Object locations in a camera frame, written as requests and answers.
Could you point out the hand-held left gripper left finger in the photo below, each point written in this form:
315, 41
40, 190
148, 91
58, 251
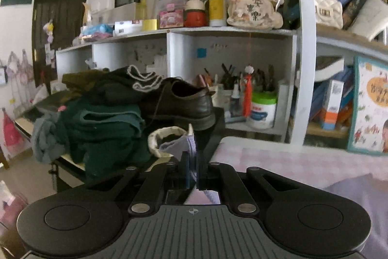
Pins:
184, 170

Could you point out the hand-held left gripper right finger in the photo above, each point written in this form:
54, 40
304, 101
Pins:
202, 170

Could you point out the lavender and beige garment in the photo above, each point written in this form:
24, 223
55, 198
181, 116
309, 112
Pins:
177, 145

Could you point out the black table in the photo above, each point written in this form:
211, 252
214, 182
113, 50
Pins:
216, 122

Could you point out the black leather shoe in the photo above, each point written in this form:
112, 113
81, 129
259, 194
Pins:
188, 107

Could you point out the pink checked bed sheet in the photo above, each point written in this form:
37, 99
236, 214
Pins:
272, 155

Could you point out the small spray bottle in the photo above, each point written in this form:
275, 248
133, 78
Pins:
235, 104

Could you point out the white tub with green lid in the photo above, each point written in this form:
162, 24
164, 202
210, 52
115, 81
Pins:
260, 113

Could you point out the red tassel ornament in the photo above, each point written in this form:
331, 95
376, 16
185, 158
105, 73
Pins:
248, 92

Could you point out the bunch of pens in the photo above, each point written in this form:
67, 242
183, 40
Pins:
227, 77

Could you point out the black garment with knit trim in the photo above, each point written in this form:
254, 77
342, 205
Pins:
115, 89

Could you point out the blue books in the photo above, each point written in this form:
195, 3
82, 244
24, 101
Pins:
315, 95

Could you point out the olive cloth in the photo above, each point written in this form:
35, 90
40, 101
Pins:
78, 80

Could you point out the white shelf unit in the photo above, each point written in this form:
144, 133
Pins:
230, 31

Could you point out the grey-blue cloth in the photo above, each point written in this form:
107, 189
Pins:
45, 137

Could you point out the white and orange box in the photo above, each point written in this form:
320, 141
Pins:
332, 101

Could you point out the yellow box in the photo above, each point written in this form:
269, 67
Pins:
149, 25

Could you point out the pink box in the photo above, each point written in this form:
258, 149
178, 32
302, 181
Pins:
171, 19

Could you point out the white labelled box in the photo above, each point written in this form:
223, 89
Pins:
128, 28

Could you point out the red doll bottle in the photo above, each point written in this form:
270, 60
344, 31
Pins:
195, 17

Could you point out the white yellow canister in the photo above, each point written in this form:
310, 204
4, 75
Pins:
216, 7

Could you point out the blue plastic bag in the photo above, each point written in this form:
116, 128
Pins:
97, 31

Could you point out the pink hanging cloth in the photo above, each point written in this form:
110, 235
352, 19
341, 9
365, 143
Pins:
12, 131

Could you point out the children's picture book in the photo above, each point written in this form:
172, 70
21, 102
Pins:
369, 113

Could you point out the white quilted handbag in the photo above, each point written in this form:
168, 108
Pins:
327, 11

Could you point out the dark door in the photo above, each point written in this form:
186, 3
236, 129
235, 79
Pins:
60, 4

